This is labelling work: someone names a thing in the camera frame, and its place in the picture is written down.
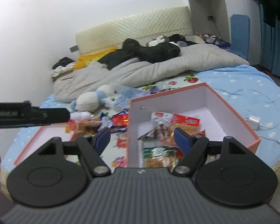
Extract black clothes pile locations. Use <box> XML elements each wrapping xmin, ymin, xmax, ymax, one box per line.
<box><xmin>98</xmin><ymin>34</ymin><xmax>196</xmax><ymax>70</ymax></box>

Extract blue bed sheet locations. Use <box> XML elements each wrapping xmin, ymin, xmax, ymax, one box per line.
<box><xmin>1</xmin><ymin>65</ymin><xmax>280</xmax><ymax>172</ymax></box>

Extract orange sausage snack bag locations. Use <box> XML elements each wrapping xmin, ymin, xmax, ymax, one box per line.
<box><xmin>65</xmin><ymin>117</ymin><xmax>102</xmax><ymax>134</ymax></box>

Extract white charger cable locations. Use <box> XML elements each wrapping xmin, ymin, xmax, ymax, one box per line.
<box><xmin>225</xmin><ymin>87</ymin><xmax>280</xmax><ymax>145</ymax></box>

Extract small red foil candy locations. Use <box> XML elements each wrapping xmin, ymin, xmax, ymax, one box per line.
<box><xmin>112</xmin><ymin>114</ymin><xmax>129</xmax><ymax>127</ymax></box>

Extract pink box lid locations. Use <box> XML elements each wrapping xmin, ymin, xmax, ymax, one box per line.
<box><xmin>13</xmin><ymin>123</ymin><xmax>79</xmax><ymax>166</ymax></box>

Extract orange dried snack bag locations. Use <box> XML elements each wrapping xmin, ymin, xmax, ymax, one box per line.
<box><xmin>162</xmin><ymin>114</ymin><xmax>200</xmax><ymax>146</ymax></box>

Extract grey duvet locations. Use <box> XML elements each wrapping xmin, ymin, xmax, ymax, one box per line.
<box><xmin>53</xmin><ymin>43</ymin><xmax>248</xmax><ymax>103</ymax></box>

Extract white blue plush toy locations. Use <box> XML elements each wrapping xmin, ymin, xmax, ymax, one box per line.
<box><xmin>70</xmin><ymin>85</ymin><xmax>117</xmax><ymax>112</ymax></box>

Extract white phone charger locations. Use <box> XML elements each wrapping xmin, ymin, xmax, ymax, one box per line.
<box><xmin>246</xmin><ymin>115</ymin><xmax>261</xmax><ymax>130</ymax></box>

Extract pale blue plastic bag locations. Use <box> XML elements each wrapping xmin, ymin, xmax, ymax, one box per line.
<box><xmin>105</xmin><ymin>83</ymin><xmax>150</xmax><ymax>109</ymax></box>

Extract clear red spicy snack bag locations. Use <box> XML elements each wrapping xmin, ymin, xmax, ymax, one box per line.
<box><xmin>143</xmin><ymin>147</ymin><xmax>183</xmax><ymax>170</ymax></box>

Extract yellow pillow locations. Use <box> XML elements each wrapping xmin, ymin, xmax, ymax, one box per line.
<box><xmin>73</xmin><ymin>46</ymin><xmax>117</xmax><ymax>71</ymax></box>

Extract blue white snack bag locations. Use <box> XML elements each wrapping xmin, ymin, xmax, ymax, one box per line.
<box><xmin>97</xmin><ymin>109</ymin><xmax>129</xmax><ymax>133</ymax></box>

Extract fruit print mat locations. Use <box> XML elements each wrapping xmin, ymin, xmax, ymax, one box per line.
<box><xmin>65</xmin><ymin>74</ymin><xmax>199</xmax><ymax>169</ymax></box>

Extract clothes on nightstand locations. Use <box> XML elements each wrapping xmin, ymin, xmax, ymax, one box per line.
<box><xmin>50</xmin><ymin>57</ymin><xmax>76</xmax><ymax>79</ymax></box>

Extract blue curtain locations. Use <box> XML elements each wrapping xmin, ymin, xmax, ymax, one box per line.
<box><xmin>259</xmin><ymin>6</ymin><xmax>280</xmax><ymax>77</ymax></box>

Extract black white plush toy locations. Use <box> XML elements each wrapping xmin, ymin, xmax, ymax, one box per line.
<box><xmin>147</xmin><ymin>35</ymin><xmax>170</xmax><ymax>47</ymax></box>

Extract pink gift box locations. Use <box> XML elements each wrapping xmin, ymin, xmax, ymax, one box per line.
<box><xmin>127</xmin><ymin>83</ymin><xmax>260</xmax><ymax>167</ymax></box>

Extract cream quilted headboard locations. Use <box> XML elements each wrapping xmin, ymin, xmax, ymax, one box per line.
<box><xmin>76</xmin><ymin>7</ymin><xmax>193</xmax><ymax>55</ymax></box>

